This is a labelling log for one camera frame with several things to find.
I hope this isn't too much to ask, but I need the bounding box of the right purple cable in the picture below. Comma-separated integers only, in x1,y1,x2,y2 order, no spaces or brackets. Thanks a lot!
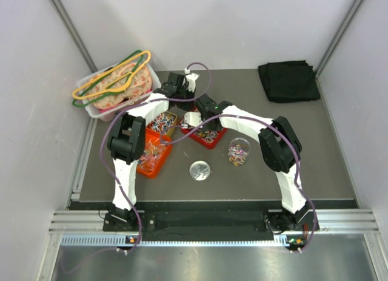
159,113,318,253

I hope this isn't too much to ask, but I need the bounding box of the silver round jar lid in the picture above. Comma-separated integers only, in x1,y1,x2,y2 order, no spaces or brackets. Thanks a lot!
189,160,211,181

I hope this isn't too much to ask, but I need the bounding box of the green clothes hanger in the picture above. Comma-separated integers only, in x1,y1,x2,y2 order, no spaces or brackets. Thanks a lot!
72,50,152,107

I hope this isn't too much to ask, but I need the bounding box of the yellow clothes hanger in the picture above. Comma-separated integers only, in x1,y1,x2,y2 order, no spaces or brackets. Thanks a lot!
71,50,152,100

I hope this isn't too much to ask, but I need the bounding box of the pile of wrapped candies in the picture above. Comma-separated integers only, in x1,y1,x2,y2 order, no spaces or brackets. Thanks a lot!
192,130,220,144

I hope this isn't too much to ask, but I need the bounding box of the floral patterned cloth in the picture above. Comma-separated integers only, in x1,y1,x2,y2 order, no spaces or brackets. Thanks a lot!
91,63,152,110

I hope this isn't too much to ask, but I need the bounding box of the black folded cloth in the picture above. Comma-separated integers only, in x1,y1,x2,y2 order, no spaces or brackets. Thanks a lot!
258,61,321,103

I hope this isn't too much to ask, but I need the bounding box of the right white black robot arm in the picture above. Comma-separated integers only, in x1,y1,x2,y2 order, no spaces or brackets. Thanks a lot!
184,95,308,230

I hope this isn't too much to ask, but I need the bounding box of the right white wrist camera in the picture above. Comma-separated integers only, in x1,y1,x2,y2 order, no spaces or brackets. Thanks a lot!
184,112,202,127

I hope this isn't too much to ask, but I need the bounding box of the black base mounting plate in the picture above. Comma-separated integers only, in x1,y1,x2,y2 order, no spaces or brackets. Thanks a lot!
103,209,319,235

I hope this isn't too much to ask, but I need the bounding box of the aluminium frame rail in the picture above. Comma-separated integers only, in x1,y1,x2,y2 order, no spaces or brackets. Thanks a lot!
49,209,379,234

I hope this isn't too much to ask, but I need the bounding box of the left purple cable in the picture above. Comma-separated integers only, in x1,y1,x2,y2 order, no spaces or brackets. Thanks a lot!
99,61,213,253

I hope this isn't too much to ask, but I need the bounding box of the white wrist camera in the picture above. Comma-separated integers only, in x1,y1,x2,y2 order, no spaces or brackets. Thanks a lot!
184,68,199,92
184,112,202,127

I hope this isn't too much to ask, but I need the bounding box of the purple cable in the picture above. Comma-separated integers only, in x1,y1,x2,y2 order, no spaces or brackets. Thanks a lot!
159,113,318,253
99,61,213,253

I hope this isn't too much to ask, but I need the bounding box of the white plastic basket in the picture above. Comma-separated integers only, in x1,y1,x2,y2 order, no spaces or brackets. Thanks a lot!
76,64,161,122

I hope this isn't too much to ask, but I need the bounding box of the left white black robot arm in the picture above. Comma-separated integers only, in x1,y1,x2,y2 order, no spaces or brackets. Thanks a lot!
107,69,199,231

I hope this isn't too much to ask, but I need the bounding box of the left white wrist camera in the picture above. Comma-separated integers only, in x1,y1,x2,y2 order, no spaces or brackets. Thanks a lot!
184,68,199,92

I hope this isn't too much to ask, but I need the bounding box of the orange candy tray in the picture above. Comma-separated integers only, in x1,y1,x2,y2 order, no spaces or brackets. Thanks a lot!
136,128,173,178

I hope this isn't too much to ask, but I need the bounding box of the clear glass jar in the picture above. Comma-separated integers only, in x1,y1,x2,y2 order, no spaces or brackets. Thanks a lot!
227,137,250,166

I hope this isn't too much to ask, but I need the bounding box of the gold tin candy box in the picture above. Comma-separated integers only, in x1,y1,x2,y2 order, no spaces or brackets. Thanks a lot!
146,111,178,138

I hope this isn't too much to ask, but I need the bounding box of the red candy tray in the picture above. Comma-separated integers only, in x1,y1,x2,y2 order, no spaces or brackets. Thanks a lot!
178,116,227,149

